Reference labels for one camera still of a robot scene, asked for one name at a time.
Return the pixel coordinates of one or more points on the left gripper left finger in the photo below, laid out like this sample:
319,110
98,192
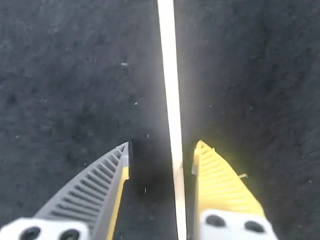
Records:
85,195

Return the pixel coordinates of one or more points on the wooden chopstick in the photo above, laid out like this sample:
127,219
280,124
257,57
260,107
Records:
172,105

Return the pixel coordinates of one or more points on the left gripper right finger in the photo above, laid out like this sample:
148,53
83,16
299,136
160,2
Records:
220,190

